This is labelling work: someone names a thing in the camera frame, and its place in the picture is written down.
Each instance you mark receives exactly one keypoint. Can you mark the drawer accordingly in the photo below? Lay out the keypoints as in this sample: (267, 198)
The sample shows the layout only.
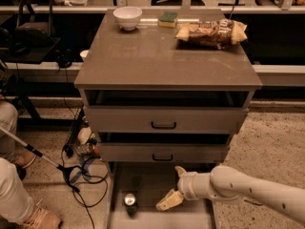
(150, 182)
(165, 120)
(163, 153)

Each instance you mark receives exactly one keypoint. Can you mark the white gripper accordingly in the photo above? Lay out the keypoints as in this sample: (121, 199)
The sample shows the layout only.
(185, 185)

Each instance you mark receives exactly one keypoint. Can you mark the black bag on table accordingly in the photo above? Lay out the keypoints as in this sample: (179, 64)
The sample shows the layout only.
(30, 31)

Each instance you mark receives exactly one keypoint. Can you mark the beige sneaker near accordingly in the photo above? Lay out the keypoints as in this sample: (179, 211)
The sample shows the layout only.
(40, 218)

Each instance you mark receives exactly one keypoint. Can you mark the middle drawer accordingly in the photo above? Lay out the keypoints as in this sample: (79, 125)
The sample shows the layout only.
(163, 153)

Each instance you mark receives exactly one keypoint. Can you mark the grey drawer cabinet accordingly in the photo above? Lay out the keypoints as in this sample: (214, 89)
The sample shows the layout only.
(149, 67)

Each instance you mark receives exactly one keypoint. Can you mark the brown snack bag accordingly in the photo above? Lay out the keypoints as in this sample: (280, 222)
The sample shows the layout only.
(220, 34)

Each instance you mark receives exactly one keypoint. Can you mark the person leg white trousers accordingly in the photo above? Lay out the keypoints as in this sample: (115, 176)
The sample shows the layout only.
(15, 203)

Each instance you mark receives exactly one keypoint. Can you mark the top drawer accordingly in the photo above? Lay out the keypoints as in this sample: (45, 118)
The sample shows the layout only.
(165, 120)

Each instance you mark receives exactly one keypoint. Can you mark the white bowl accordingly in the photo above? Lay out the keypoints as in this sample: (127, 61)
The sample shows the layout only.
(127, 18)

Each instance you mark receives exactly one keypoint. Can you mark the white reacher stick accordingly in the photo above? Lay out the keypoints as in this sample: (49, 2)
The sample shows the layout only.
(66, 171)

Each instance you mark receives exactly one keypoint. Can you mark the bottom drawer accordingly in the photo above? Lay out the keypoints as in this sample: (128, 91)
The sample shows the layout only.
(150, 182)

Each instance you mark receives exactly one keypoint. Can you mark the white paper cup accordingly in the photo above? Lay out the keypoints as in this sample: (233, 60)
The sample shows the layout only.
(84, 54)

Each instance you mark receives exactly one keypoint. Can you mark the black headphones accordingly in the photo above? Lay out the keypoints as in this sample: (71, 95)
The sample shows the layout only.
(63, 58)

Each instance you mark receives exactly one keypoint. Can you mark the beige sneaker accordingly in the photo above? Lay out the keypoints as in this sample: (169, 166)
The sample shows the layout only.
(40, 218)
(25, 159)

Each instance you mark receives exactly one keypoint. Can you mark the beige sneaker far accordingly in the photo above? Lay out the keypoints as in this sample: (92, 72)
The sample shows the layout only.
(25, 159)

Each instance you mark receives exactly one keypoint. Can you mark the green yellow sponge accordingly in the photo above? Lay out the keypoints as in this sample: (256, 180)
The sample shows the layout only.
(168, 19)

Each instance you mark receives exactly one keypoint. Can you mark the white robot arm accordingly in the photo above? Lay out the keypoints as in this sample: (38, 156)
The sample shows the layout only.
(227, 185)

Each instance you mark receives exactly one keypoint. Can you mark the green soda can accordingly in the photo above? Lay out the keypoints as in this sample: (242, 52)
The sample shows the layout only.
(130, 203)

